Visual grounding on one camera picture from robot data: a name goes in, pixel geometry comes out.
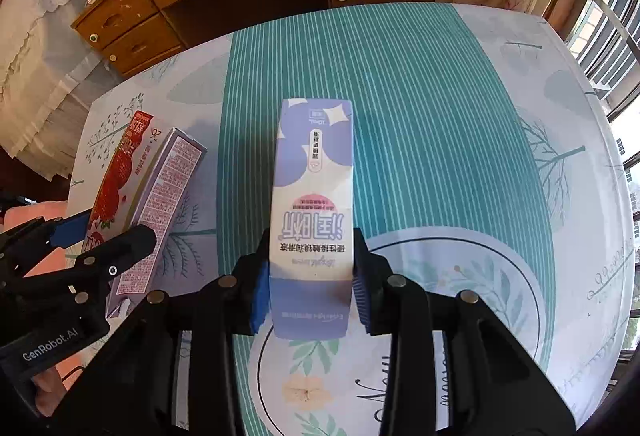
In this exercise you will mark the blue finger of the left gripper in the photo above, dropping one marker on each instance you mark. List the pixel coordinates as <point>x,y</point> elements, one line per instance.
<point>110,256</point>
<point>28,244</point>

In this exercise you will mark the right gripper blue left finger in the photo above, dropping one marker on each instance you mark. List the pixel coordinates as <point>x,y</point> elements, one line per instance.
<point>261,289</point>

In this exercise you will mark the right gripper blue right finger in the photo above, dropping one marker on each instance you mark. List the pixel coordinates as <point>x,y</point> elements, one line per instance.
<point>371,288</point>

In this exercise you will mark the purple white carton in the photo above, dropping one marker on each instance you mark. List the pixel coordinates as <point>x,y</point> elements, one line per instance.
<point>311,245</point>

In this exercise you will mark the pink strawberry box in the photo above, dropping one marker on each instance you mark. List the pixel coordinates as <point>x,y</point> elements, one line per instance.
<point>145,183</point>

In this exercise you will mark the person's left hand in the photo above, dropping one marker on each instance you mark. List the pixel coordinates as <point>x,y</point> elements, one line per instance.
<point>50,391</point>

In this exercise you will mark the tree-print tablecloth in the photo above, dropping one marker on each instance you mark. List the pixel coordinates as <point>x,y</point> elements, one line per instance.
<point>483,161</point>

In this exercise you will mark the white lace-covered cabinet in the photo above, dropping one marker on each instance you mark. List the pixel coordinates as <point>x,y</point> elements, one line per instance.
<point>50,76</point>

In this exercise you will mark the window metal grille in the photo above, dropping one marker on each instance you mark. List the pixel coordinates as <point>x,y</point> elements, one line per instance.
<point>605,42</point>

